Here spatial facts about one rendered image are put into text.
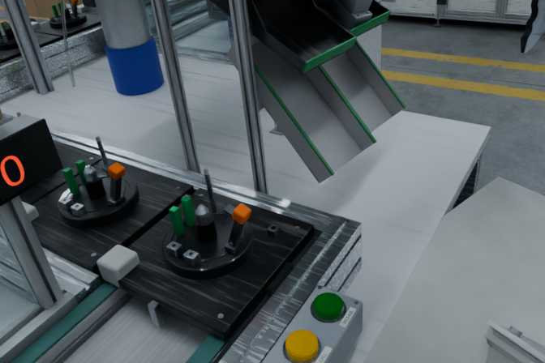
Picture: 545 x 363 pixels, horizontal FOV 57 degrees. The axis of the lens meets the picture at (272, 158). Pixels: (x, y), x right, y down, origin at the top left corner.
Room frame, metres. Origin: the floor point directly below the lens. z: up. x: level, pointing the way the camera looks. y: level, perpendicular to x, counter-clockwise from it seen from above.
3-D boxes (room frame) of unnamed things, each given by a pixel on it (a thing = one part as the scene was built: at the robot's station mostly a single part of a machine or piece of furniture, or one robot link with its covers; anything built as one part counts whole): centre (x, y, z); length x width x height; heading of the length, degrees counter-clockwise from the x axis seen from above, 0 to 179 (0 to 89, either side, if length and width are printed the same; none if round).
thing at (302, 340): (0.40, -0.01, 0.96); 0.04 x 0.04 x 0.02
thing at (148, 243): (0.60, 0.11, 0.96); 0.24 x 0.24 x 0.02; 54
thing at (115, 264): (0.58, 0.25, 0.97); 0.05 x 0.05 x 0.04; 54
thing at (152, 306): (0.50, 0.19, 0.95); 0.01 x 0.01 x 0.04; 54
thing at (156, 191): (0.75, 0.32, 1.01); 0.24 x 0.24 x 0.13; 54
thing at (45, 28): (2.01, 0.74, 1.01); 0.24 x 0.24 x 0.13; 54
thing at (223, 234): (0.60, 0.11, 0.98); 0.14 x 0.14 x 0.02
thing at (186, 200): (0.64, 0.14, 1.01); 0.01 x 0.01 x 0.05; 54
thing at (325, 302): (0.46, -0.05, 0.96); 0.04 x 0.04 x 0.02
